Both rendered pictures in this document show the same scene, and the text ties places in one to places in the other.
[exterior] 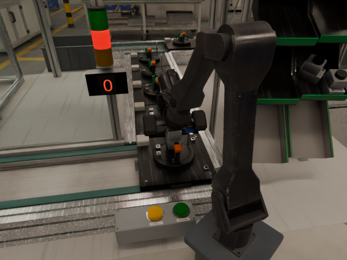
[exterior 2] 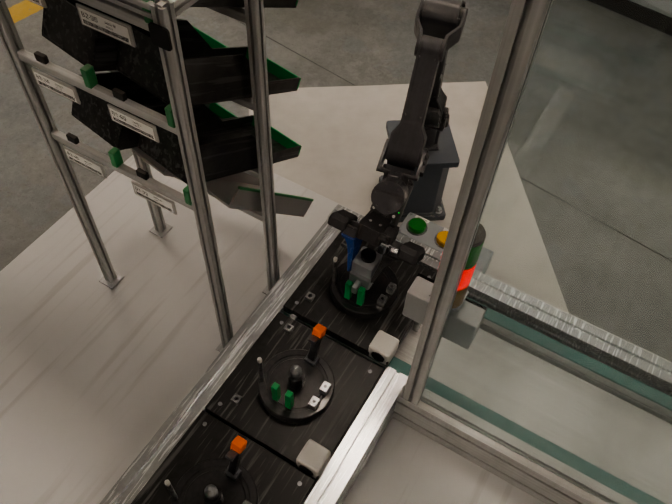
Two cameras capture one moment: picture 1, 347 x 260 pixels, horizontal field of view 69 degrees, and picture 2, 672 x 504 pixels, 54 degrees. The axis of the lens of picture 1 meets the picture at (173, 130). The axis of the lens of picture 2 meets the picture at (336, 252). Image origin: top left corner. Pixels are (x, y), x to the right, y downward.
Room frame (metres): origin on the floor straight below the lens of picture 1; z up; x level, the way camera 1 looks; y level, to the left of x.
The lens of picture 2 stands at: (1.29, 0.40, 2.09)
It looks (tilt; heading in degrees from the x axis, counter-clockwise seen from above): 53 degrees down; 217
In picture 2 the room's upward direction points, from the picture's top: 3 degrees clockwise
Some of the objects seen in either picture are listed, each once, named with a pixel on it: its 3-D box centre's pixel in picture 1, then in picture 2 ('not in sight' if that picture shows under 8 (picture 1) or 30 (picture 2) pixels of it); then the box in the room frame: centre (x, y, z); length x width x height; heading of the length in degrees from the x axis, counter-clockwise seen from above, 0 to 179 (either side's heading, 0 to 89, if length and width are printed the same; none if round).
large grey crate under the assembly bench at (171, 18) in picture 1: (179, 17); not in sight; (6.27, -0.14, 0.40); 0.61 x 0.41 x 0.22; 91
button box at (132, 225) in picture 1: (155, 221); (442, 248); (0.43, 0.05, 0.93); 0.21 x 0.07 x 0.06; 99
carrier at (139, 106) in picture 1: (163, 108); (296, 377); (0.91, 0.04, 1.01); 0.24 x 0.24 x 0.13; 9
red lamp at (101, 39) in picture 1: (101, 38); not in sight; (0.74, 0.21, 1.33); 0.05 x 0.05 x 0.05
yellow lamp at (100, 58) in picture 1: (104, 55); not in sight; (0.74, 0.21, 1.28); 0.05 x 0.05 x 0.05
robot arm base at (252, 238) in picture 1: (236, 226); (423, 130); (0.30, -0.12, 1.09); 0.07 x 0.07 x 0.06; 46
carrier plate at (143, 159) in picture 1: (173, 158); (363, 292); (0.66, 0.00, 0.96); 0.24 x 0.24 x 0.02; 9
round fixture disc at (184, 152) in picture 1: (173, 153); (364, 287); (0.66, 0.00, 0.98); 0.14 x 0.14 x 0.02
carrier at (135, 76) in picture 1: (152, 67); not in sight; (1.39, 0.12, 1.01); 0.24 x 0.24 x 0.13; 9
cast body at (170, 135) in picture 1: (173, 132); (364, 268); (0.67, 0.00, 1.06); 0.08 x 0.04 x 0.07; 10
